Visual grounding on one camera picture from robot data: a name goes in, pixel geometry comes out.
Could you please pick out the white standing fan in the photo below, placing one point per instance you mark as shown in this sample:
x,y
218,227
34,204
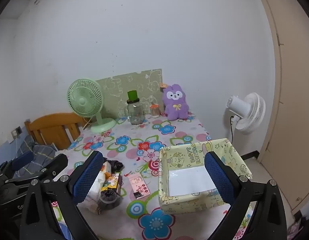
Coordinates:
x,y
252,112

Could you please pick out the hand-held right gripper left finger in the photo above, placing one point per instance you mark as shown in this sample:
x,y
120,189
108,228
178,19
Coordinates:
x,y
87,177

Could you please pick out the green orange printed tissue pack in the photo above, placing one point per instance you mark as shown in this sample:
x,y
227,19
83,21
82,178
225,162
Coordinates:
x,y
105,170

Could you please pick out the clear plastic bag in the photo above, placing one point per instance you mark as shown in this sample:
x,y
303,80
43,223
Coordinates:
x,y
92,206

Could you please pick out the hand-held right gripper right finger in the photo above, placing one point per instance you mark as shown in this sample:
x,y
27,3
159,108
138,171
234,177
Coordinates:
x,y
219,177

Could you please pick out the clear drinking glass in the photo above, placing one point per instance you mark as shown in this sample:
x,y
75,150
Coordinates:
x,y
123,112

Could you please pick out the beige door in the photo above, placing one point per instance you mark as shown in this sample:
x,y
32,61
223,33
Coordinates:
x,y
294,105

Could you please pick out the small orange-lid toothpick jar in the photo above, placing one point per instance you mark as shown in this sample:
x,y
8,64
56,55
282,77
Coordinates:
x,y
154,111

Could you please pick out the purple plush bunny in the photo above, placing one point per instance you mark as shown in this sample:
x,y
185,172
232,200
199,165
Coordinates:
x,y
174,105

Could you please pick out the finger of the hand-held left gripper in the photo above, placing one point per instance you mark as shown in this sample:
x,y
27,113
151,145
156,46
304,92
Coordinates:
x,y
54,163
23,161

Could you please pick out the floral tablecloth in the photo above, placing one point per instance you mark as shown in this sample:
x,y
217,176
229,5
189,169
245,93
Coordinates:
x,y
144,140

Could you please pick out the wall socket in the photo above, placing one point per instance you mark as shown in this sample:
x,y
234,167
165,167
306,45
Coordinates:
x,y
18,130

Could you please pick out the green patterned board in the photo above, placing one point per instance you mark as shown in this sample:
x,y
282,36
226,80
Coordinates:
x,y
142,85

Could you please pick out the glass jar with green lid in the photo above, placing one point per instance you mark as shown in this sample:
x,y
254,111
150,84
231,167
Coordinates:
x,y
135,112

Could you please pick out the red white snack packet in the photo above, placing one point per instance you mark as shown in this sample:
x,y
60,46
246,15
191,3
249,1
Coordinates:
x,y
138,185

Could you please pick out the green desk fan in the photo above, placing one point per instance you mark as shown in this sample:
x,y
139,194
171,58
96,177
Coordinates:
x,y
82,100

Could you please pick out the yellow cartoon fabric storage box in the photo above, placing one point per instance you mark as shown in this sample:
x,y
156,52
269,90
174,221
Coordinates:
x,y
179,160

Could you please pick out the cartoon animal snack packet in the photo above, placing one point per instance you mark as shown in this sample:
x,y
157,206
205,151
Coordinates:
x,y
110,182

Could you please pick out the white cloth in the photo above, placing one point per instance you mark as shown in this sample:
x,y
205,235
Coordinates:
x,y
95,187

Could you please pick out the black hair accessory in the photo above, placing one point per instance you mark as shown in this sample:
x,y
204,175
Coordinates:
x,y
109,201

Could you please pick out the grey plaid blanket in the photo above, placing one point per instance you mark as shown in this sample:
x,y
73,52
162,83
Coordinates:
x,y
42,152

